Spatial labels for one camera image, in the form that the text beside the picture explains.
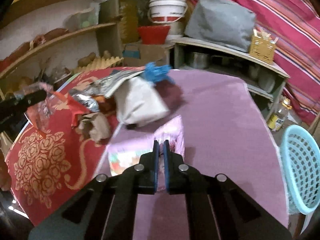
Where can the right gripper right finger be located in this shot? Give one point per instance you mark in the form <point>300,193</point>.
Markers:
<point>216,207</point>

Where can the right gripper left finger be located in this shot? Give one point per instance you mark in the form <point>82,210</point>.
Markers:
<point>106,207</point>

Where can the red plastic wrapper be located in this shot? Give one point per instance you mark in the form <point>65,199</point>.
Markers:
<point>39,114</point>

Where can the pink printed wrapper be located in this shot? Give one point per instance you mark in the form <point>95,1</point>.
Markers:
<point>122,155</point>

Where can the silver foil wrapper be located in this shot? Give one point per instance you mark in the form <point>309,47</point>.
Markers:
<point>105,87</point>

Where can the brown paper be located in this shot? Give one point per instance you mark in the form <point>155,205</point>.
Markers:
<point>95,126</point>

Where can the white paper bag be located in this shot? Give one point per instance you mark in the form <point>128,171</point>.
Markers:
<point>138,103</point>

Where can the blue plastic bag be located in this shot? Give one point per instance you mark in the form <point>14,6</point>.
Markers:
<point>155,74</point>

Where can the red floral mat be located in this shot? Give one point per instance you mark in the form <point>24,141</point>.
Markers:
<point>47,169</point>

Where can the purple mat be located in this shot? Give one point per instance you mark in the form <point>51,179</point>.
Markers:
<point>224,132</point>

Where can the potato on egg tray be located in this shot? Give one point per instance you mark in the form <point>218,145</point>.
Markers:
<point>86,60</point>

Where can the light blue plastic basket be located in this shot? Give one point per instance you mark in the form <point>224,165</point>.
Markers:
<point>299,154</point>

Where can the yellow egg tray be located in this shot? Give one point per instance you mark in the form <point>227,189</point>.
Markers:
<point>100,63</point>

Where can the oil bottle on floor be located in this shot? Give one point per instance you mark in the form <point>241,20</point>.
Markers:
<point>279,115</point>

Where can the clear plastic container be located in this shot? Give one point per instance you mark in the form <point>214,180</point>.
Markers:
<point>82,19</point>

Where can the grey low shelf unit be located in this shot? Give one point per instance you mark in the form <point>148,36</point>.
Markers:
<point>265,82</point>

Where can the cardboard box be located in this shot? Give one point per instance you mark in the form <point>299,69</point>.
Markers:
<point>138,54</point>

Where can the large oil jug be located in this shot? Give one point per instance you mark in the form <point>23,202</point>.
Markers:
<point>129,21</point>

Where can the steel pot in shelf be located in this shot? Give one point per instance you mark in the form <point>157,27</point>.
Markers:
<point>198,61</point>

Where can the red plastic bowl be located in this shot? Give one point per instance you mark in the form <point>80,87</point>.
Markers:
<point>153,35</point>

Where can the yellow utensil basket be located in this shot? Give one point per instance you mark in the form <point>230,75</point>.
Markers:
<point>263,46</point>

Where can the white plastic bucket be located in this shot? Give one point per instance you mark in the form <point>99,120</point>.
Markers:
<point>166,11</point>

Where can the striped pink curtain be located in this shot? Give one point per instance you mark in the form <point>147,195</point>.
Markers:
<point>295,24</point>

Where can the wooden wall shelf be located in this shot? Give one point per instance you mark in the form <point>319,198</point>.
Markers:
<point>34,36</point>

